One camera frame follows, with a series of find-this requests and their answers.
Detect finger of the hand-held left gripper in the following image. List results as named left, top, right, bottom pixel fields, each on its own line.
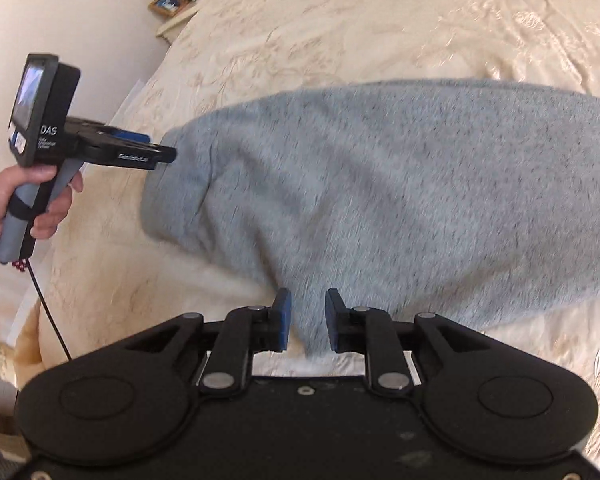
left=79, top=132, right=177, bottom=169
left=66, top=116, right=151, bottom=145

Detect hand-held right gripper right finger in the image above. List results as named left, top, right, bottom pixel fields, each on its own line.
left=325, top=287, right=501, bottom=393

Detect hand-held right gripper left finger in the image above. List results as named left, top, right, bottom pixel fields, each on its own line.
left=115, top=287, right=293, bottom=392

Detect grey pants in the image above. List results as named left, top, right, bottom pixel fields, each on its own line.
left=140, top=78, right=600, bottom=359

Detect cream nightstand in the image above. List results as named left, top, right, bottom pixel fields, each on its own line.
left=155, top=7, right=198, bottom=41

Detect bed with cream bedspread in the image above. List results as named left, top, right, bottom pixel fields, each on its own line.
left=30, top=0, right=600, bottom=461

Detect wooden photo frame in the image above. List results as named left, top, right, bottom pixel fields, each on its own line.
left=147, top=0, right=191, bottom=18

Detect black cable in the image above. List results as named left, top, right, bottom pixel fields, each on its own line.
left=26, top=259, right=73, bottom=362

